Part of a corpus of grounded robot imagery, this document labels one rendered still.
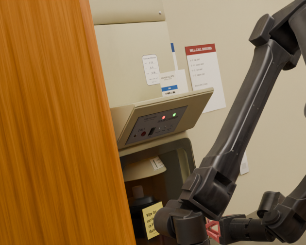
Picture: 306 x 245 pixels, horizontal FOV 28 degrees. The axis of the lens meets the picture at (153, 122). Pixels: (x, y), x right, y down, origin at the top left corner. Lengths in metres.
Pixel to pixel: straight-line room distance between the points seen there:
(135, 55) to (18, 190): 0.45
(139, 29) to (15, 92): 0.36
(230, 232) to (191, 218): 0.46
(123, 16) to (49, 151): 0.39
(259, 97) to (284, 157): 1.79
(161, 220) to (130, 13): 0.61
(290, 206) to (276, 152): 1.47
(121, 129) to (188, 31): 1.15
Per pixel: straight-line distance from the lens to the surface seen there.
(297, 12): 1.27
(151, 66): 1.60
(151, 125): 1.47
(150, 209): 1.53
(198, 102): 1.58
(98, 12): 1.50
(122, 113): 1.38
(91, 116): 1.34
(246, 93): 1.22
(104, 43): 1.49
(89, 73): 1.33
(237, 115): 1.20
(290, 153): 3.05
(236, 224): 1.56
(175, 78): 1.53
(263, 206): 1.55
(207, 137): 2.48
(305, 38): 1.19
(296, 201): 1.47
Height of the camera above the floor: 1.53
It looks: 3 degrees down
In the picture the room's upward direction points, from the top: 11 degrees counter-clockwise
